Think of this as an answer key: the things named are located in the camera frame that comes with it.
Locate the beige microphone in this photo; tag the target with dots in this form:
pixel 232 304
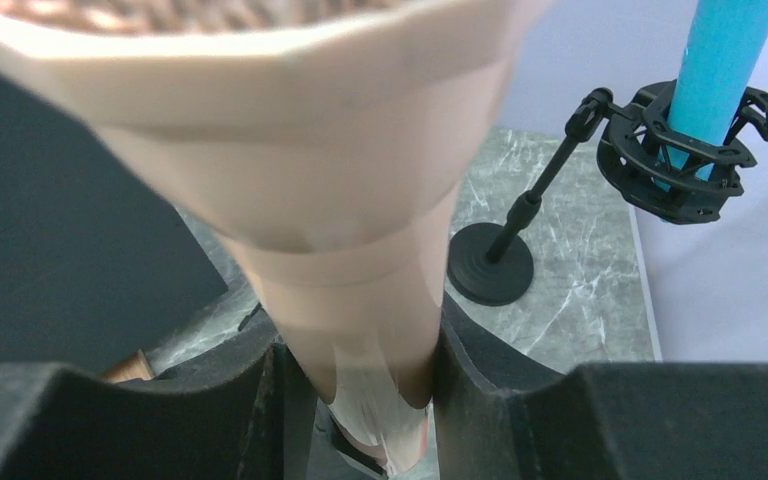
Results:
pixel 324 142

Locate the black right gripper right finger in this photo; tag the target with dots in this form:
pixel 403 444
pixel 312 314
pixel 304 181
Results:
pixel 501 415

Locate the blue microphone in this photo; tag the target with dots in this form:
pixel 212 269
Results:
pixel 724 43

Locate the wooden board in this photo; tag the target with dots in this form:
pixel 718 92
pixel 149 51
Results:
pixel 134 367

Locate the dark blue-edged network switch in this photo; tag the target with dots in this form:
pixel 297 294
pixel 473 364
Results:
pixel 93 265

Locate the black round-base shock-mount stand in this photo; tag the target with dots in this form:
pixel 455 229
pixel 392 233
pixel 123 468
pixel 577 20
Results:
pixel 679 179

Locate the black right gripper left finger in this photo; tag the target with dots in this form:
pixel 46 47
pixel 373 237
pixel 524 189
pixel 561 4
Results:
pixel 243 410

